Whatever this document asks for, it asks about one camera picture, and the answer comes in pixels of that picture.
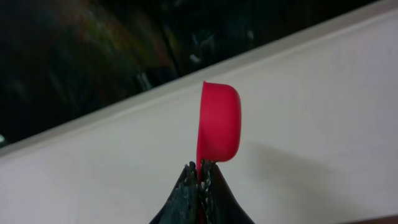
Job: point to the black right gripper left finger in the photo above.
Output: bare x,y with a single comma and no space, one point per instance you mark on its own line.
182,204

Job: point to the red measuring scoop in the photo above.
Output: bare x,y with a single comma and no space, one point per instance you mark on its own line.
219,128

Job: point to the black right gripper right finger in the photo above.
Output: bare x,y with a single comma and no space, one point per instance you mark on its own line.
218,202

